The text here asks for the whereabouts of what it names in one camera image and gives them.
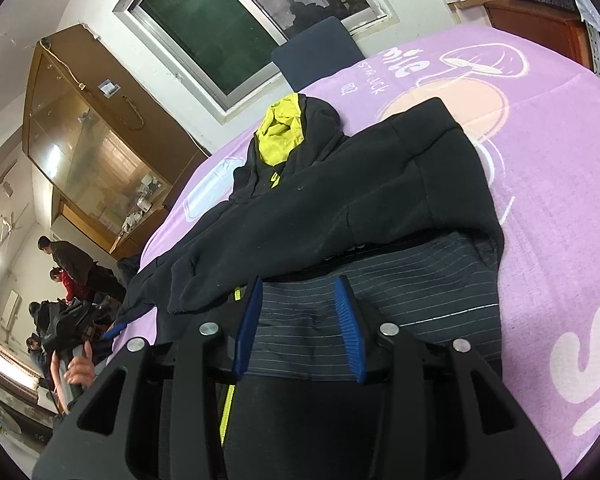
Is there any white framed window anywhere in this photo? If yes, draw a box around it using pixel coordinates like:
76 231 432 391
112 0 396 126

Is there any wooden glass door cabinet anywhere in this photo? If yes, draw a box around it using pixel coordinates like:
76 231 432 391
22 22 211 261

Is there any wooden side cabinet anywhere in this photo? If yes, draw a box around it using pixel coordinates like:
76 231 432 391
482 0 593 68

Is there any purple printed blanket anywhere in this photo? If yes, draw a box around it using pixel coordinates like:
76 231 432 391
112 25 600 480

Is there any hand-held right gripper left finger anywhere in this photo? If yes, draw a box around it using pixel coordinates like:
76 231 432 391
32 276 264 480

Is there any person's left forearm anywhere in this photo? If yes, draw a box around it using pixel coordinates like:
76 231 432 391
49 352 73 416

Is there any black hoodie with yellow lining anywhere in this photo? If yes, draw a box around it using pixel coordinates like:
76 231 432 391
116 92 505 328

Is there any dark pinstriped garment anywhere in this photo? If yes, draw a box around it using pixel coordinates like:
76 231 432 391
252 232 503 378

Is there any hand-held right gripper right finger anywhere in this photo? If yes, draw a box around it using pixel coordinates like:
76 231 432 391
334 275 563 480

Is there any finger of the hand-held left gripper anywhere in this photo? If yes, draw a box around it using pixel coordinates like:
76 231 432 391
100 322 129 342

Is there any person's left hand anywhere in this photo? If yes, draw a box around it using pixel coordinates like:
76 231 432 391
65 341 97 387

